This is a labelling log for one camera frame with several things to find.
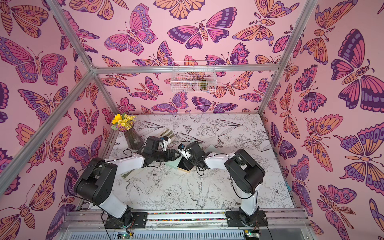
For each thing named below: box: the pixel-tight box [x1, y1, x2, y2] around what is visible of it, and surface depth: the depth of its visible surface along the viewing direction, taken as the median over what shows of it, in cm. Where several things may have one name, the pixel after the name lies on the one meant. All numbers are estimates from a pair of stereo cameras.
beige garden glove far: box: [160, 129, 174, 139], surface depth 110 cm
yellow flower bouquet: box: [111, 113, 137, 132], surface depth 86 cm
